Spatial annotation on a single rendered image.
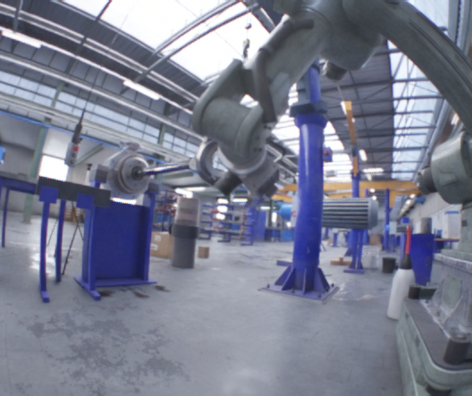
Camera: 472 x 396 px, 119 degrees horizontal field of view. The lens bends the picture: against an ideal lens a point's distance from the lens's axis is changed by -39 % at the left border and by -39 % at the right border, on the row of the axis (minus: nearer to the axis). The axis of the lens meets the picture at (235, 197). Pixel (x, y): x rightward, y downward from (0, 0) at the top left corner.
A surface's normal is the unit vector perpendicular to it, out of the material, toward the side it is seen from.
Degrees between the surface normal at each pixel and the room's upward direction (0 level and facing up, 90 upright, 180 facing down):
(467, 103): 139
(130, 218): 90
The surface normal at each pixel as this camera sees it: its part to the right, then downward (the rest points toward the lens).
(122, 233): 0.81, 0.00
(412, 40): -0.72, 0.69
